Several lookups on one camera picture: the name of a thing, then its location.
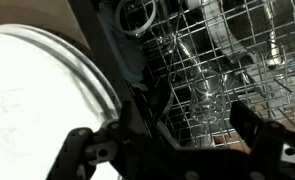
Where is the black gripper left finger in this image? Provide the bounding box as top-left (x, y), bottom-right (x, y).
top-left (46, 100), bottom-right (135, 180)

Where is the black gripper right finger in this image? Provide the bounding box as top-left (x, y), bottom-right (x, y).
top-left (229, 99), bottom-right (295, 180)

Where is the white dinner plate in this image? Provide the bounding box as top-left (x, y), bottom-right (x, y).
top-left (0, 31), bottom-right (103, 180)
top-left (0, 23), bottom-right (123, 123)

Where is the clear drinking glass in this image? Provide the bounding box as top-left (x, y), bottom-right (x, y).
top-left (188, 68), bottom-right (228, 125)

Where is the clear glass cup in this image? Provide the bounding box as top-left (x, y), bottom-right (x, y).
top-left (114, 0), bottom-right (158, 37)

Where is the wire dishwasher rack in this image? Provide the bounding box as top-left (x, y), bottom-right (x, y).
top-left (115, 0), bottom-right (295, 151)

